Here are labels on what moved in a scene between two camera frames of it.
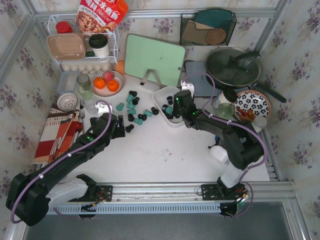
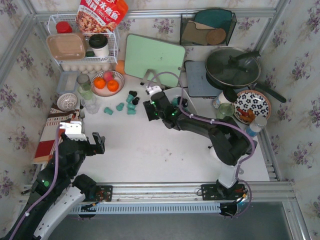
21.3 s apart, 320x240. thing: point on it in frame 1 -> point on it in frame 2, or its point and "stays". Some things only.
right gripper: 175,107 -> 152,109
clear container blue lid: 68,82 stays
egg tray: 86,67 stays
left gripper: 119,126 -> 89,147
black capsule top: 133,93 stays
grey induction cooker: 195,74 stays
